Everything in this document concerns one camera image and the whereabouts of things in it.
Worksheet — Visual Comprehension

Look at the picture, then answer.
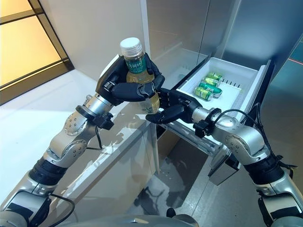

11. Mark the dark green drink can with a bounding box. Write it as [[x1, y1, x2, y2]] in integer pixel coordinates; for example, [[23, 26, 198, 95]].
[[198, 79, 223, 97]]

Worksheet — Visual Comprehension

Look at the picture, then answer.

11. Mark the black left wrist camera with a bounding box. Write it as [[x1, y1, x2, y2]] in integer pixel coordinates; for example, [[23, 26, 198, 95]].
[[75, 105, 114, 131]]

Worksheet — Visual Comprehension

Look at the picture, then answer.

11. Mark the white counter cabinet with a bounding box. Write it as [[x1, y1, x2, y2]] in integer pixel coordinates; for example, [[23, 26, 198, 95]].
[[0, 68, 158, 227]]

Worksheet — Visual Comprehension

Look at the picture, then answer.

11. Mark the stainless steel fridge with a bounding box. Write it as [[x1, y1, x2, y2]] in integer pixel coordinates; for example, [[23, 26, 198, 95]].
[[145, 0, 303, 112]]

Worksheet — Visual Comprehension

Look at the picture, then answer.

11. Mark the white tall cabinet panel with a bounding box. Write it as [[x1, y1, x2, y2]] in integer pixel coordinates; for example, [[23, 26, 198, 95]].
[[39, 0, 161, 175]]

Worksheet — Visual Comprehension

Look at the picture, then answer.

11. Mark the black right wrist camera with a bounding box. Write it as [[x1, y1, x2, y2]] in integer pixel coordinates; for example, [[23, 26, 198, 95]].
[[194, 108, 222, 138]]

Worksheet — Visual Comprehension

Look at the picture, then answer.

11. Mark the white fridge drawer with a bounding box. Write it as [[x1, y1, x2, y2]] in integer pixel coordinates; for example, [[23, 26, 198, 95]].
[[156, 57, 276, 186]]

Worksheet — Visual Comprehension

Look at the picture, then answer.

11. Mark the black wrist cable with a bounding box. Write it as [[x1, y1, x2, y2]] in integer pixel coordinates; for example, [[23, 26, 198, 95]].
[[86, 126, 102, 151], [217, 103, 299, 170]]

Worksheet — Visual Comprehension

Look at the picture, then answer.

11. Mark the amber window with dark frame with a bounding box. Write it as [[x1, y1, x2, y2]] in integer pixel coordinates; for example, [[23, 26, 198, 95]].
[[0, 0, 76, 106]]

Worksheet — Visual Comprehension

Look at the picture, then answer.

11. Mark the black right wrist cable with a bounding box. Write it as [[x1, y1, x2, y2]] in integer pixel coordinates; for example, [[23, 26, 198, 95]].
[[217, 103, 299, 170]]

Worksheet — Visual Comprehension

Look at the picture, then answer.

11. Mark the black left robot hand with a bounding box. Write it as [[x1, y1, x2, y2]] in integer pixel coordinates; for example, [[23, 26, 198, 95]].
[[96, 53, 165, 106]]

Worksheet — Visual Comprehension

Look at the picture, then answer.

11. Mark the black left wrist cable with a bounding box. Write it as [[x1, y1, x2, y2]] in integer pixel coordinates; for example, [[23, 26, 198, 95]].
[[86, 126, 102, 151]]

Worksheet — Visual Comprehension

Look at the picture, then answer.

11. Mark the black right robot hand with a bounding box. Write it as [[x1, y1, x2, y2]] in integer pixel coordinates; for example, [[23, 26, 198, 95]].
[[145, 87, 202, 124]]

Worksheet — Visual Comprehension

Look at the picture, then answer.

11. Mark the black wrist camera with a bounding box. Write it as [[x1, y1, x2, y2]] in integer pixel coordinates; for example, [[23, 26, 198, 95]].
[[194, 108, 222, 138], [75, 105, 114, 131]]

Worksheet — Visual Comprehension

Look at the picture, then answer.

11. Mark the yellow tea bottle green label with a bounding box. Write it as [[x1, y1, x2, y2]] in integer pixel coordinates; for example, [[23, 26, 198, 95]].
[[119, 37, 161, 114]]

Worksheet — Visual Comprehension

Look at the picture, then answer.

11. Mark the grey robot torso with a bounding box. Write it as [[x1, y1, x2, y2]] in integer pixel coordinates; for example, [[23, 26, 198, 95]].
[[78, 214, 204, 227]]

